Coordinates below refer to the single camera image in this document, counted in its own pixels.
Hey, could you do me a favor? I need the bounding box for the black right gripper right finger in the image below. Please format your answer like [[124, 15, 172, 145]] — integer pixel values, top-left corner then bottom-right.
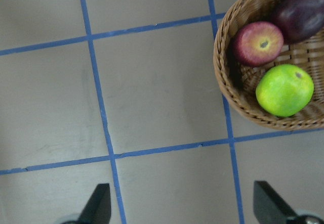
[[253, 181, 298, 224]]

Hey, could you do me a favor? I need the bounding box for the dark red apple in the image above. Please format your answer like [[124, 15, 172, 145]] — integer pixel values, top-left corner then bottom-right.
[[270, 0, 323, 44]]

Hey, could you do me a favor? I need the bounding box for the red yellow apple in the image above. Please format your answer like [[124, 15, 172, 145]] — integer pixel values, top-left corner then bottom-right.
[[232, 21, 284, 67]]

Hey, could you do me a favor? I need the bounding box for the green apple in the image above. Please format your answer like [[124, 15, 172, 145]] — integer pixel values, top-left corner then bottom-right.
[[255, 64, 314, 117]]

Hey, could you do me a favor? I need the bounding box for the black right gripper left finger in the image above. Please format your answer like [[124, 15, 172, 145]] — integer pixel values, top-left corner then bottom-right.
[[77, 183, 111, 224]]

